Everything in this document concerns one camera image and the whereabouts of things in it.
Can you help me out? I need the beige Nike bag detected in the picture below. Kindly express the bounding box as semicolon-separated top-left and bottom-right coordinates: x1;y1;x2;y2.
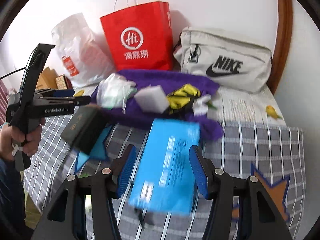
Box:
174;27;272;93

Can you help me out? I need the person's left forearm sleeve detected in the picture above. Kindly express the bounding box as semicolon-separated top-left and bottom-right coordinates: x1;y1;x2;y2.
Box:
1;160;33;239

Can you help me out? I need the white glove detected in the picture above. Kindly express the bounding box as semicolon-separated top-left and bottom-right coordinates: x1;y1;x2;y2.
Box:
98;73;136;95

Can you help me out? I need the white sock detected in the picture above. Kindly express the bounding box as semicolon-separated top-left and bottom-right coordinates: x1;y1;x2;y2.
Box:
192;94;212;116

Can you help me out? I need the brown wooden door frame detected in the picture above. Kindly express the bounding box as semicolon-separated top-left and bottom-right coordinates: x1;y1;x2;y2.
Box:
267;0;293;94

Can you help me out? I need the patterned gift box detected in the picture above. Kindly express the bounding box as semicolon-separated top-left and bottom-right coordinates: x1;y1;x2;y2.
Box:
55;75;68;90

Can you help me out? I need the purple towel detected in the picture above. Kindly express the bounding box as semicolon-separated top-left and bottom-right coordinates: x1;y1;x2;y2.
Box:
92;69;223;140

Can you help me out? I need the wooden bed headboard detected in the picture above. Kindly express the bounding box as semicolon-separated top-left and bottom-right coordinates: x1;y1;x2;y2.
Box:
36;67;58;90

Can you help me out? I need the person's left hand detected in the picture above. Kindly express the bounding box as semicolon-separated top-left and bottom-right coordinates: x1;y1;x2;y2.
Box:
1;118;46;161

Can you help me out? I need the grey checked blanket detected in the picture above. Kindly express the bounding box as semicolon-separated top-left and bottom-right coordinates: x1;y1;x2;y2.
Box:
23;115;305;239

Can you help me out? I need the blue tissue pack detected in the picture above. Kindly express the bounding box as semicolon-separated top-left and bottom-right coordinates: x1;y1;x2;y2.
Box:
129;119;200;215

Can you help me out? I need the red Haidilao paper bag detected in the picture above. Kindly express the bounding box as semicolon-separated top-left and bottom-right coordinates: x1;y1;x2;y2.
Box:
100;1;174;71

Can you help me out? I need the translucent zip pouch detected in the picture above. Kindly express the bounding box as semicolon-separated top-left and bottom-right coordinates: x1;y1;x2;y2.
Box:
97;87;137;114

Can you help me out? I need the yellow black mesh pouch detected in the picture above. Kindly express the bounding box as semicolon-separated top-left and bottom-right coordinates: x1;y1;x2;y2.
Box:
167;83;201;115

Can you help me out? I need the white Miniso plastic bag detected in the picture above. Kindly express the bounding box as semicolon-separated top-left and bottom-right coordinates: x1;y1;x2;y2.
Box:
52;14;115;87

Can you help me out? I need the white foam sponge block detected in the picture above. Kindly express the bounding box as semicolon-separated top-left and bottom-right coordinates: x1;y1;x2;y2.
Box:
134;85;169;114

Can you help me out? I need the dark green tea tin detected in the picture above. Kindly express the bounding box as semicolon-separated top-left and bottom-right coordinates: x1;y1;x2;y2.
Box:
60;106;107;155

